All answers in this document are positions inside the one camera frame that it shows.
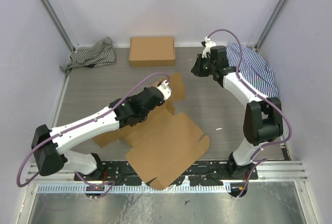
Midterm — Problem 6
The cardboard box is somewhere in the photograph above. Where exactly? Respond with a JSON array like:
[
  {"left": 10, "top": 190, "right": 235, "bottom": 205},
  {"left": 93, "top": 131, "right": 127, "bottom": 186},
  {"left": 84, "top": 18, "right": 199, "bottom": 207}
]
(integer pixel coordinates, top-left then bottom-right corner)
[
  {"left": 93, "top": 73, "right": 210, "bottom": 190},
  {"left": 129, "top": 36, "right": 175, "bottom": 67}
]

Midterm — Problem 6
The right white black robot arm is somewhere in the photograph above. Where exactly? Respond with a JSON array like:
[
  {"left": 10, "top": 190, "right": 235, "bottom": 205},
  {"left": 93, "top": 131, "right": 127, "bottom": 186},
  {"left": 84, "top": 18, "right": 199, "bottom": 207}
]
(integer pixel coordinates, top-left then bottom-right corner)
[{"left": 191, "top": 46, "right": 283, "bottom": 180}]

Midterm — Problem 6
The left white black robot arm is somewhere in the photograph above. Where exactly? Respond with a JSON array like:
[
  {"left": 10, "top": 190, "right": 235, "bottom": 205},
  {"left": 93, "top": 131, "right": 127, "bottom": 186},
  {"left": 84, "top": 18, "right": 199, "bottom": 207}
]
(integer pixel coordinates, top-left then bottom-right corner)
[{"left": 31, "top": 85, "right": 172, "bottom": 181}]

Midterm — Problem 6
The folded cardboard box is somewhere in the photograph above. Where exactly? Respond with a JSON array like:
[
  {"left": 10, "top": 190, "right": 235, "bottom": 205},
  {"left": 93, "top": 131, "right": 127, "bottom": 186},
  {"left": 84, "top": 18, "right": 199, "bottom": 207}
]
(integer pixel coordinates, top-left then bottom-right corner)
[{"left": 129, "top": 36, "right": 175, "bottom": 67}]

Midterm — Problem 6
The blue white striped cloth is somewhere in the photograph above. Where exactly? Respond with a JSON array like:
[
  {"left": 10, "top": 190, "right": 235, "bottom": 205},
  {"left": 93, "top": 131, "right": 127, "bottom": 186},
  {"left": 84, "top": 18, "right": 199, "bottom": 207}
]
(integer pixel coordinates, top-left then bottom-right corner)
[{"left": 239, "top": 45, "right": 279, "bottom": 97}]

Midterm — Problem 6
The grey striped cloth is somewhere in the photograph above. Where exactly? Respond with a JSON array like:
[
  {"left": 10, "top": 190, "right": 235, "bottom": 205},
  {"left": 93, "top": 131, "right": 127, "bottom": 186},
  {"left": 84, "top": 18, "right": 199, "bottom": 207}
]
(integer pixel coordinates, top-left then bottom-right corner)
[{"left": 60, "top": 37, "right": 116, "bottom": 75}]

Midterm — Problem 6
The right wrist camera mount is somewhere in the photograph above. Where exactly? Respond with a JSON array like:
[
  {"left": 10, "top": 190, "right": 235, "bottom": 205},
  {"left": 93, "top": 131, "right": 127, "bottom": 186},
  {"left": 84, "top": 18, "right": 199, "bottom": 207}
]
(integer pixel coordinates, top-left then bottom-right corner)
[{"left": 201, "top": 36, "right": 217, "bottom": 58}]

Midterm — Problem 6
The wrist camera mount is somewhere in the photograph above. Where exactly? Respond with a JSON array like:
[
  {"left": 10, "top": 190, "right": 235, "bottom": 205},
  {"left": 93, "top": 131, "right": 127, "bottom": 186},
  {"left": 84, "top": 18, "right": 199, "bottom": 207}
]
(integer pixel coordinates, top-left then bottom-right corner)
[
  {"left": 201, "top": 36, "right": 217, "bottom": 58},
  {"left": 156, "top": 80, "right": 172, "bottom": 101}
]

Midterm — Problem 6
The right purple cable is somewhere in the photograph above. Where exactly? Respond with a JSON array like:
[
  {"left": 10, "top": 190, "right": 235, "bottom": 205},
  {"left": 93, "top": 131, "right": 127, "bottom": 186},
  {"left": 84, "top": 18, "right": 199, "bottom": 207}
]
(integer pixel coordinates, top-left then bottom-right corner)
[{"left": 207, "top": 29, "right": 294, "bottom": 199}]

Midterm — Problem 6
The purple cable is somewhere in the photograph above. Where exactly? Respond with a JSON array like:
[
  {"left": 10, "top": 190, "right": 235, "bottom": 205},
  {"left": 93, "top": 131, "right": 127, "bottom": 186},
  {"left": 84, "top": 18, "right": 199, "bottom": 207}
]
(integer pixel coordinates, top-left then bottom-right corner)
[
  {"left": 16, "top": 72, "right": 171, "bottom": 199},
  {"left": 207, "top": 29, "right": 294, "bottom": 199}
]

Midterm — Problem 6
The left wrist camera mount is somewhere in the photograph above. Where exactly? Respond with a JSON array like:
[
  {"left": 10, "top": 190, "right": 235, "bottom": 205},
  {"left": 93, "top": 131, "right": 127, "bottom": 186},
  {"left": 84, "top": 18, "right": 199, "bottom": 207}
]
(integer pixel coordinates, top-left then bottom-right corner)
[{"left": 156, "top": 80, "right": 172, "bottom": 101}]

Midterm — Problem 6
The right aluminium corner post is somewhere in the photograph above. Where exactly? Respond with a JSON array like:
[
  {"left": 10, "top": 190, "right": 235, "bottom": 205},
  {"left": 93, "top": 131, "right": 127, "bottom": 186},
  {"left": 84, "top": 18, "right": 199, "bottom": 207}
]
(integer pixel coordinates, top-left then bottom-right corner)
[{"left": 255, "top": 0, "right": 288, "bottom": 51}]

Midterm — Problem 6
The aluminium corner post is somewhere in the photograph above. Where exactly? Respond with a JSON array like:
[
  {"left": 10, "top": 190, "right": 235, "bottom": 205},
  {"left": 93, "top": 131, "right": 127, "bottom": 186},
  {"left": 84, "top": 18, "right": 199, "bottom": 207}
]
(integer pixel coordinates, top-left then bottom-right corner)
[
  {"left": 255, "top": 0, "right": 288, "bottom": 51},
  {"left": 40, "top": 0, "right": 75, "bottom": 52}
]

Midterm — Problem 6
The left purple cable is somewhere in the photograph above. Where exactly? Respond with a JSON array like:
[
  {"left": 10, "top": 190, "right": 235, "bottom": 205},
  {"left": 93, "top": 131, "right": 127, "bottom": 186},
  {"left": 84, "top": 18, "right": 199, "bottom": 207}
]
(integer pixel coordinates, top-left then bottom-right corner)
[{"left": 16, "top": 72, "right": 171, "bottom": 199}]

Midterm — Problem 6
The slotted cable duct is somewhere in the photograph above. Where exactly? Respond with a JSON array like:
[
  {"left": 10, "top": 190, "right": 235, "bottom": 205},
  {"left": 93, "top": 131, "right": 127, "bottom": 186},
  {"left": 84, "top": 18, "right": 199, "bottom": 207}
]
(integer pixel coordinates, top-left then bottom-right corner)
[{"left": 37, "top": 183, "right": 231, "bottom": 193}]

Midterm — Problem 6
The aluminium front rail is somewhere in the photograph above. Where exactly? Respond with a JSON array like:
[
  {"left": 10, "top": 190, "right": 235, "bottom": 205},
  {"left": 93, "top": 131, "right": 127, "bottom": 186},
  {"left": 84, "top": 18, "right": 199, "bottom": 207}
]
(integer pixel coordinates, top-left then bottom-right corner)
[{"left": 34, "top": 160, "right": 308, "bottom": 183}]

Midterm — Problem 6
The left aluminium corner post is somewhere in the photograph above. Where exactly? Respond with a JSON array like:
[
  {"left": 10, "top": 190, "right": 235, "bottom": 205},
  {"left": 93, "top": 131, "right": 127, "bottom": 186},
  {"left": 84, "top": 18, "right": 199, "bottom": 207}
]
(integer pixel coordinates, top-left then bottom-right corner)
[{"left": 40, "top": 0, "right": 75, "bottom": 52}]

